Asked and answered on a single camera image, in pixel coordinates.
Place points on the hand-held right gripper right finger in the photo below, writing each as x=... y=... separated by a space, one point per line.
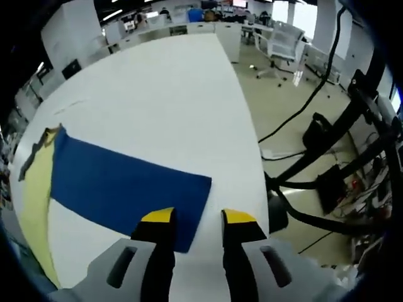
x=242 y=232

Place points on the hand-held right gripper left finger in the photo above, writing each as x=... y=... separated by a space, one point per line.
x=151 y=232

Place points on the yellow blue grey garment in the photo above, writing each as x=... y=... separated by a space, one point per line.
x=126 y=182

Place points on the black floor box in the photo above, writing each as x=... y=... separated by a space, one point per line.
x=332 y=188

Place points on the black bag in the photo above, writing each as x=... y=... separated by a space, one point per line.
x=316 y=135

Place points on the white office chair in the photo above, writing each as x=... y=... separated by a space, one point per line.
x=283 y=44

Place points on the white cabinet row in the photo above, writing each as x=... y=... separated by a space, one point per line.
x=195 y=31

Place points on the wide white square pillar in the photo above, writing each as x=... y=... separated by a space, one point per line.
x=72 y=34

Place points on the blue storage bin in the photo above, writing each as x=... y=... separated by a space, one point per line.
x=195 y=15

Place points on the slim white pillar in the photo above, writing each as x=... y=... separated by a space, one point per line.
x=333 y=28

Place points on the black metal stand frame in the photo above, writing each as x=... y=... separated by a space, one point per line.
x=362 y=100

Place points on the black wall panel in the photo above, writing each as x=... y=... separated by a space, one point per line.
x=71 y=69

